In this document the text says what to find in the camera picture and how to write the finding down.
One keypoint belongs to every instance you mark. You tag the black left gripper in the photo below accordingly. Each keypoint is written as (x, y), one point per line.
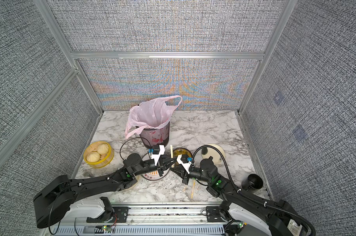
(163, 162)

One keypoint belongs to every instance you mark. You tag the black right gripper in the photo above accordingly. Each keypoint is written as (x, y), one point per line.
(184, 174)

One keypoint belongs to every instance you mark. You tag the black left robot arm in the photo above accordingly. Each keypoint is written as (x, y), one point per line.
(53, 202)

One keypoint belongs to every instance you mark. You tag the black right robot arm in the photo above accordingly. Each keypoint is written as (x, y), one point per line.
(272, 218)

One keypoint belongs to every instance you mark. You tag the white plate with orange sunburst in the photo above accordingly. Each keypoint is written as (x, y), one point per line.
(154, 176)

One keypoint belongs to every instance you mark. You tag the yellow dark patterned small plate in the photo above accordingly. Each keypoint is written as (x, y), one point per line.
(181, 151)

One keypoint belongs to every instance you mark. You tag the cream plate with black patch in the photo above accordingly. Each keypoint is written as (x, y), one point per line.
(215, 151)

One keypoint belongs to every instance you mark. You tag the black mesh trash bin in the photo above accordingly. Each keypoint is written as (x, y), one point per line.
(153, 137)

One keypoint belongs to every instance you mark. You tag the cream small plate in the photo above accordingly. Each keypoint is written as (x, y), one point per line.
(135, 182)

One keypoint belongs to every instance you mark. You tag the pink plastic bin bag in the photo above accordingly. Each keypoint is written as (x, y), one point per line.
(152, 114)

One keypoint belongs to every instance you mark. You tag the white steamed bun upper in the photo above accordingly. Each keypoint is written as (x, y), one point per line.
(103, 149)

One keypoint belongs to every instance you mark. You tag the white steamed bun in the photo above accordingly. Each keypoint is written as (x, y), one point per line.
(103, 149)
(93, 157)

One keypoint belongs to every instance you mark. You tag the black round object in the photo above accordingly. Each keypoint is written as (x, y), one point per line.
(252, 182)

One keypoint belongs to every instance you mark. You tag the yellow bamboo steamer basket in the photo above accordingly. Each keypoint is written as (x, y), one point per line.
(104, 160)

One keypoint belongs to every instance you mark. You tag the white steamed bun lower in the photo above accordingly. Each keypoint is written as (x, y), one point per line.
(93, 157)

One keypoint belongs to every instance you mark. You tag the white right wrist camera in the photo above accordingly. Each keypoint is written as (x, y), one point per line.
(184, 159)

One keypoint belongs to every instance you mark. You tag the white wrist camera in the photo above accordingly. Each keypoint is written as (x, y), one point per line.
(156, 152)
(184, 159)

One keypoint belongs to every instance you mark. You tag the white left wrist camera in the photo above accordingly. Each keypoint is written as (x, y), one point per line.
(156, 152)

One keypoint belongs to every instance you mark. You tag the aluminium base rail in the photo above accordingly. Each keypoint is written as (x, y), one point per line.
(156, 219)

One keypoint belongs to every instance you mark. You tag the aluminium enclosure frame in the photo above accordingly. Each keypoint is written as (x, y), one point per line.
(285, 108)

